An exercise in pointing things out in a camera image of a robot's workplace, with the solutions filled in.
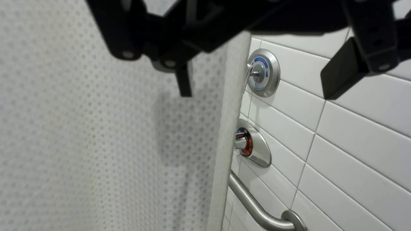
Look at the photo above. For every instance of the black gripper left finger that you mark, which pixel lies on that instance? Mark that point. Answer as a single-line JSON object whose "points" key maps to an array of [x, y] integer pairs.
{"points": [[130, 31]]}

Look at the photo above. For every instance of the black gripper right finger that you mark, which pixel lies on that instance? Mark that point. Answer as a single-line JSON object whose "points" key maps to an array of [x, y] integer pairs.
{"points": [[379, 44]]}

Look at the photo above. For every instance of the white dotted shower curtain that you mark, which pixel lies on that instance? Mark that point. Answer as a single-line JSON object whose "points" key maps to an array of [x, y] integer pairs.
{"points": [[90, 143]]}

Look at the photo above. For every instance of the chrome blue shower valve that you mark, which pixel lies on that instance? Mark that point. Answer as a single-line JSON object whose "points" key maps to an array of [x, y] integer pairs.
{"points": [[263, 73]]}

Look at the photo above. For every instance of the chrome red shower valve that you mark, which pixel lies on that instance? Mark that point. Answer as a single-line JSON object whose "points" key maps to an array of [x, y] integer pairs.
{"points": [[252, 146]]}

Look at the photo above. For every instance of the chrome grab bar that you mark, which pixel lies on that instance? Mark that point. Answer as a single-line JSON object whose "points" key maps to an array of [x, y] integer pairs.
{"points": [[289, 220]]}

